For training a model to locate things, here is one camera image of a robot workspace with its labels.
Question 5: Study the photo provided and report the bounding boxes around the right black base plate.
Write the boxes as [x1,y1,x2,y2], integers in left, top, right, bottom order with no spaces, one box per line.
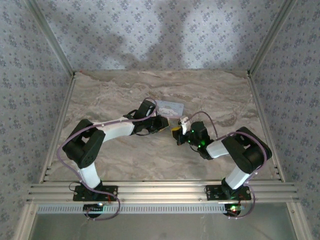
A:
[204,184,252,201]

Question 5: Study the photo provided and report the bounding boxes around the slotted grey cable duct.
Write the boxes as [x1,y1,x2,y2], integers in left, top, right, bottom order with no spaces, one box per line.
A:
[36,203,230,215]

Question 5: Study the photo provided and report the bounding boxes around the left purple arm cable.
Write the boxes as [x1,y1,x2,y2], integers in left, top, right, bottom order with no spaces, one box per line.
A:
[57,96,161,222]

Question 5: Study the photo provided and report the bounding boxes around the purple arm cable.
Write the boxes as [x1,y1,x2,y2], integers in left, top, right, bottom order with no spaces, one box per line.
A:
[57,96,161,222]
[184,111,267,221]

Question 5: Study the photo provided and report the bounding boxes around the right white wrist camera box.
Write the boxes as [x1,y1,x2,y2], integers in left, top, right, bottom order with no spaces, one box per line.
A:
[178,116,191,136]

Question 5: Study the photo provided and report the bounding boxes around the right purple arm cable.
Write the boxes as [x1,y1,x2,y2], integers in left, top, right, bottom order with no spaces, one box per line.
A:
[184,111,267,221]

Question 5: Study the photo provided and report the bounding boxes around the wide aluminium mounting rail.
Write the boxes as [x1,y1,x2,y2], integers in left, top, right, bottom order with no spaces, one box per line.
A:
[26,181,300,202]

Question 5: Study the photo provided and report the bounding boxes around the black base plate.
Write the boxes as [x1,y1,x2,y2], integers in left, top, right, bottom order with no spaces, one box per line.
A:
[204,184,252,201]
[72,184,119,202]

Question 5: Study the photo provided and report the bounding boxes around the blue cartoon tin box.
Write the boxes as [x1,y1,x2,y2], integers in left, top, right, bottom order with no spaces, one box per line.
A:
[154,99,185,119]

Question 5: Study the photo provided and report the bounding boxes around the black controller board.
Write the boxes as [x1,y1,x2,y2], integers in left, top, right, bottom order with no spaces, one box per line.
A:
[224,203,245,217]
[83,203,105,213]

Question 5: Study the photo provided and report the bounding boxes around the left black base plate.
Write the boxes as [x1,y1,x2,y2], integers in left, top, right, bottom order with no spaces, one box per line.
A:
[72,184,119,202]

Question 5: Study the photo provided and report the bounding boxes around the thin aluminium table-edge rail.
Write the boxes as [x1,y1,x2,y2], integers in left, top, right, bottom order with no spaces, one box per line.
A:
[73,69,251,76]

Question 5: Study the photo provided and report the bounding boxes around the aluminium side rail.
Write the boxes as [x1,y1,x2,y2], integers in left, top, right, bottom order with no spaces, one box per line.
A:
[246,71,287,183]
[37,72,77,185]

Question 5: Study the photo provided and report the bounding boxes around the aluminium corner post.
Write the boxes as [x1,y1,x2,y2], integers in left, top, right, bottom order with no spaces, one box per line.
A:
[247,0,300,76]
[23,0,77,77]

